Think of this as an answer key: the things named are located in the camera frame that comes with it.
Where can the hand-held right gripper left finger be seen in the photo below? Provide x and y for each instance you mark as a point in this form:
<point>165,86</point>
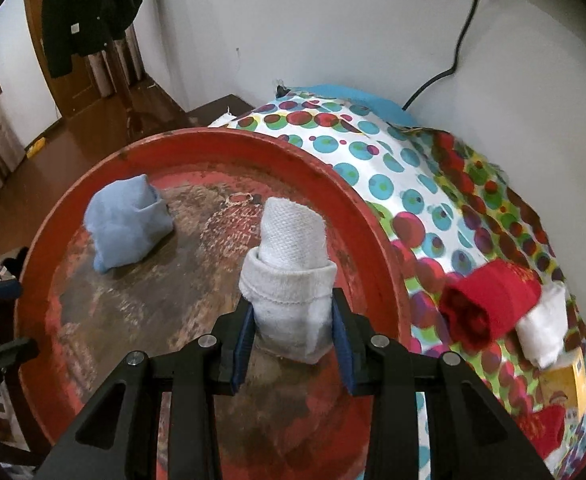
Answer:
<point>240,350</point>

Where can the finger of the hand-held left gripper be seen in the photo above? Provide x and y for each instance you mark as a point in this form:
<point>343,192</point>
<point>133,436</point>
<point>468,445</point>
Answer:
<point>8,355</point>
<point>0,289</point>

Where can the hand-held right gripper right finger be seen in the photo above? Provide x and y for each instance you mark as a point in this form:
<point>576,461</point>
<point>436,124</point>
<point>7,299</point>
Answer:
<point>343,350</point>

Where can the white sock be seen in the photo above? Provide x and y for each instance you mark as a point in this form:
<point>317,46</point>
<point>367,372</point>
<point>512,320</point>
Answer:
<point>288,280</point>
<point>543,330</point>

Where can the red round tray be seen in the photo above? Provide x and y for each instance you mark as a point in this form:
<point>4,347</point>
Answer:
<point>173,285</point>

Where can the red sock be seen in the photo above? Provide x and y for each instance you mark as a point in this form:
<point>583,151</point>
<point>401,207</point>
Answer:
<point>488,300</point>

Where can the blue rolled sock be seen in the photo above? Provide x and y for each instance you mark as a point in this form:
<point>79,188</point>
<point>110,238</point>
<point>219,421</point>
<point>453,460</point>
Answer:
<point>123,225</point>

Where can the small yellow floor item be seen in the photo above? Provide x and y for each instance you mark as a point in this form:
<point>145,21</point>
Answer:
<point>36,147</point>

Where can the colourful dotted tablecloth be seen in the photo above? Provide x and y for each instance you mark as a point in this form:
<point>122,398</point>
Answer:
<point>398,170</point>

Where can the wooden door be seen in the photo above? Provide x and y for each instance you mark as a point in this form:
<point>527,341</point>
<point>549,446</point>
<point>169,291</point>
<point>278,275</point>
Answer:
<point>73,97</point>

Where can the yellow carton box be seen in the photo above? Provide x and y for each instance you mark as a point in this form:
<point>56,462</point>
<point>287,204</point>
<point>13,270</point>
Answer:
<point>568,382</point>

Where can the blue cloth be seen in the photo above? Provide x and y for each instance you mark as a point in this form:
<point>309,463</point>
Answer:
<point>373,102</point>

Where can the dark hanging jacket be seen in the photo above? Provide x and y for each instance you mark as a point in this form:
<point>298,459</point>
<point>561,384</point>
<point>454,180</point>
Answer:
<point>88,10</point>

